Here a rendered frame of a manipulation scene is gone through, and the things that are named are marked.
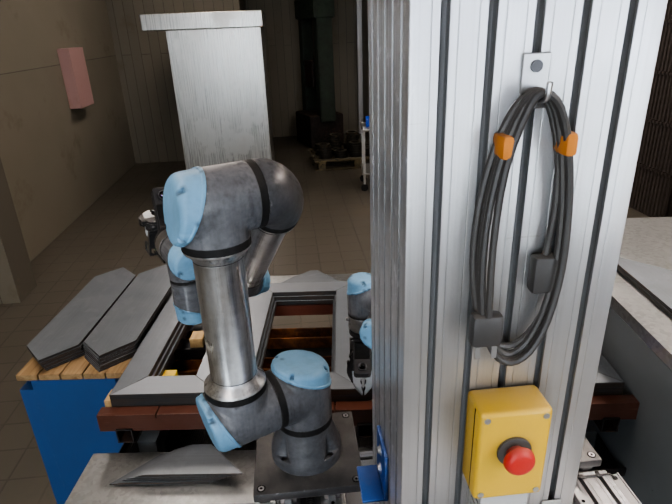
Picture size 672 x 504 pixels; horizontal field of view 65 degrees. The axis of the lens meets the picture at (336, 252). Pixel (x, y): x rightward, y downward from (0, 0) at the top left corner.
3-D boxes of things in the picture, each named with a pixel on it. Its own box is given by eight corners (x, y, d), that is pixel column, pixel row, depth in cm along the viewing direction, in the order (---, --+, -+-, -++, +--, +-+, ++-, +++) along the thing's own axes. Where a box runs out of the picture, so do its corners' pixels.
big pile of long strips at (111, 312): (106, 276, 259) (104, 265, 257) (187, 274, 259) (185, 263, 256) (15, 375, 186) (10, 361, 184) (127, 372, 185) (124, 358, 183)
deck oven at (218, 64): (190, 169, 783) (167, 17, 702) (277, 164, 793) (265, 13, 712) (169, 202, 636) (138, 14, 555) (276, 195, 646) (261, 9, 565)
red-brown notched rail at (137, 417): (105, 422, 166) (101, 407, 163) (629, 410, 162) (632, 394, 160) (100, 431, 162) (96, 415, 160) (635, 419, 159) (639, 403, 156)
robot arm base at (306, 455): (345, 472, 109) (344, 434, 105) (271, 479, 107) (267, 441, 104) (338, 422, 122) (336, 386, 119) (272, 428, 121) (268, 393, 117)
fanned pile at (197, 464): (124, 454, 164) (122, 444, 163) (250, 452, 164) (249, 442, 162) (108, 486, 153) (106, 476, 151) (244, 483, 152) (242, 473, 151)
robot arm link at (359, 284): (372, 285, 133) (341, 280, 136) (372, 323, 137) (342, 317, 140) (383, 273, 139) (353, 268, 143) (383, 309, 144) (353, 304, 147)
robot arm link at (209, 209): (291, 440, 103) (267, 165, 82) (218, 472, 96) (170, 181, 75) (266, 406, 113) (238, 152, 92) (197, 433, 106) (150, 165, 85)
